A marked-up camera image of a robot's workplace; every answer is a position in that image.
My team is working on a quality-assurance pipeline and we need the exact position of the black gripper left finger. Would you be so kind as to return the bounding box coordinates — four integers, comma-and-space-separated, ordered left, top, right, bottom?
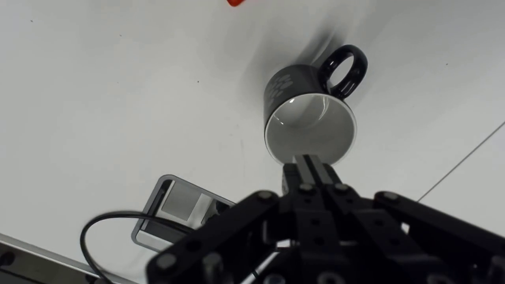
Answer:
146, 154, 323, 284

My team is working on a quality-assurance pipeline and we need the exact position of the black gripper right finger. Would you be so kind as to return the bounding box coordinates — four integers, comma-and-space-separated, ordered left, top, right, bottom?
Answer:
307, 154, 505, 284

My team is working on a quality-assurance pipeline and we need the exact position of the black cup with handle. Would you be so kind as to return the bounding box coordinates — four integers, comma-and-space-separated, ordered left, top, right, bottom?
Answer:
263, 42, 370, 165

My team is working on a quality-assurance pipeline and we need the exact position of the silver desk cable outlet box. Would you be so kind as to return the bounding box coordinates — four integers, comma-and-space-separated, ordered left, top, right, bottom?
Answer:
132, 173, 236, 252

